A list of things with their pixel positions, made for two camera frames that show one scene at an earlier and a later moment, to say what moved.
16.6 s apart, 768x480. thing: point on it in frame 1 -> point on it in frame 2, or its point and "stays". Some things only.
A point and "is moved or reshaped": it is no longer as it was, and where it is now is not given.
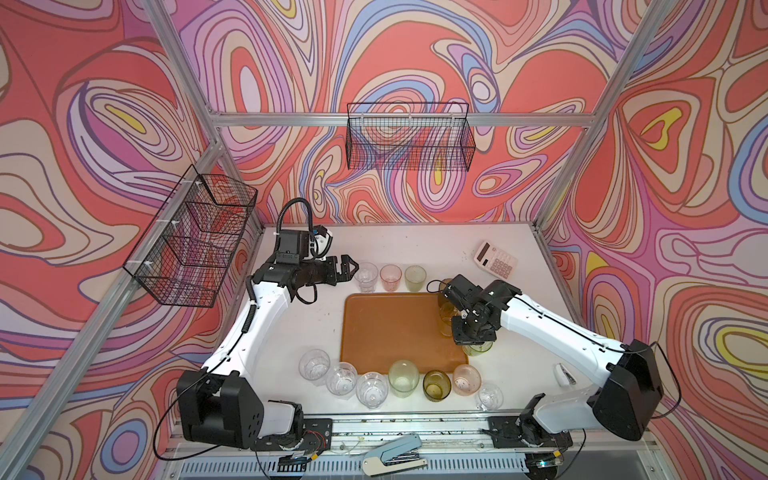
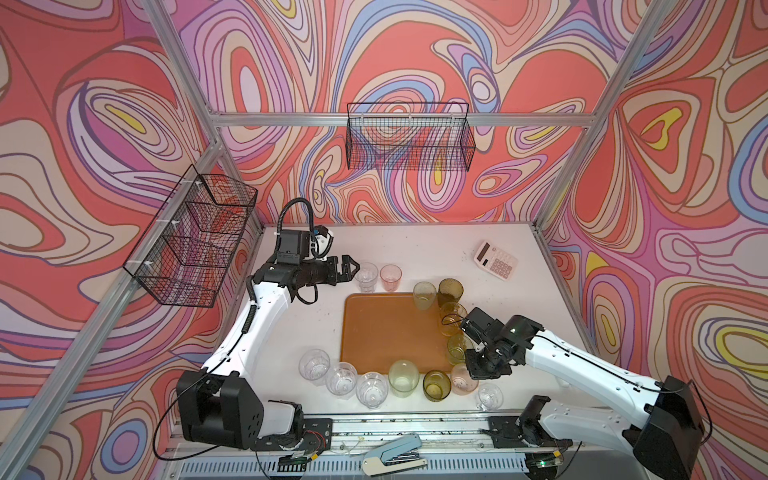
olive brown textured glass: (442, 284) stays
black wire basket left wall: (188, 248) stays
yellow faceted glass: (447, 312) stays
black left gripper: (334, 277) stays
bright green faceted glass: (478, 348) is moved or reshaped
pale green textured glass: (415, 276) -> (424, 294)
